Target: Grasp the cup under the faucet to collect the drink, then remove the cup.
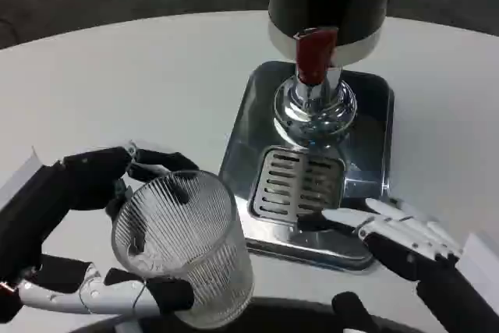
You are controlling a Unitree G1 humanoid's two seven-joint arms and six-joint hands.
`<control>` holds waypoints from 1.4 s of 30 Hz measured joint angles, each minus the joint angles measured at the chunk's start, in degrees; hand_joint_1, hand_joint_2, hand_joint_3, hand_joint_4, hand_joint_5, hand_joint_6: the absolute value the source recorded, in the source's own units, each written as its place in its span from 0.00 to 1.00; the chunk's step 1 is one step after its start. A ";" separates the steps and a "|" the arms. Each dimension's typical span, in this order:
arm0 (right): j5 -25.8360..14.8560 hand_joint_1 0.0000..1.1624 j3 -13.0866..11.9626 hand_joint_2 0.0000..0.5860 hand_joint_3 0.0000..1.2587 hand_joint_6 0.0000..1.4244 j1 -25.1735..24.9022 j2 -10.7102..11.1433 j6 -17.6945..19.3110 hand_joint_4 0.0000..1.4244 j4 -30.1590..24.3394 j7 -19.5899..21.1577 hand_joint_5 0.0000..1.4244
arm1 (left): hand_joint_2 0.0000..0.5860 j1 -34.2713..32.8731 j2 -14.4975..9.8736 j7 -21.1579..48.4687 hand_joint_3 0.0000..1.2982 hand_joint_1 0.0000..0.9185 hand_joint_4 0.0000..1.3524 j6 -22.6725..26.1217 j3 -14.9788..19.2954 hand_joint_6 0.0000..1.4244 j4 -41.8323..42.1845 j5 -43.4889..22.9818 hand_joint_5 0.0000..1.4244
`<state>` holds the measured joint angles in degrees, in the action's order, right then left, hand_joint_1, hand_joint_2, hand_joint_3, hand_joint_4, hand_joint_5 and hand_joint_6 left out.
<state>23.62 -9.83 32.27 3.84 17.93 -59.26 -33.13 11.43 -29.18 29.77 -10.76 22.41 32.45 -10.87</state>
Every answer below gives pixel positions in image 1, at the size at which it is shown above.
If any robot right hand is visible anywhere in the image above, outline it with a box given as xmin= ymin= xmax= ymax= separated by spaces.
xmin=298 ymin=196 xmax=499 ymax=333

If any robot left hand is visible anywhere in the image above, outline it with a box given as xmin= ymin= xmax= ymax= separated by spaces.
xmin=0 ymin=140 xmax=200 ymax=322

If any clear ribbed glass cup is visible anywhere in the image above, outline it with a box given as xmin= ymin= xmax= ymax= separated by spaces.
xmin=111 ymin=170 xmax=255 ymax=329

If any steel drip tray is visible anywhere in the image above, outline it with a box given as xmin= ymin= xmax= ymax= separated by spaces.
xmin=218 ymin=60 xmax=395 ymax=271

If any slotted steel drain grid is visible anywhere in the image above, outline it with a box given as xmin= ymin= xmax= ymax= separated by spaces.
xmin=249 ymin=145 xmax=346 ymax=219

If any red tap handle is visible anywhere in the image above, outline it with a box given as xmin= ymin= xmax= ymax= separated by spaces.
xmin=294 ymin=27 xmax=339 ymax=87

